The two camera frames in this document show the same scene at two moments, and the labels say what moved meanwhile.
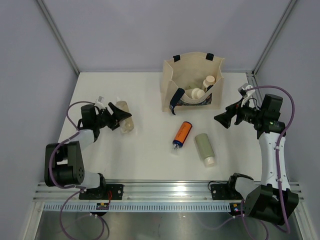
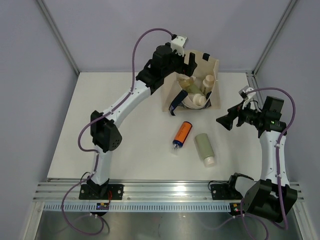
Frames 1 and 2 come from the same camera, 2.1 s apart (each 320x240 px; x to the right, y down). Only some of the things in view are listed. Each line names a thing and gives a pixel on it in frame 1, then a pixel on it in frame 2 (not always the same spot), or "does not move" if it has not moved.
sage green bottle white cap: x=205 y=146 does not move
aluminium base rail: x=139 y=190 does not move
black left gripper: x=118 y=114 → x=188 y=68
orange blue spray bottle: x=182 y=134 does not move
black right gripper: x=225 y=118 does not move
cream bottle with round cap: x=197 y=93 → x=199 y=100
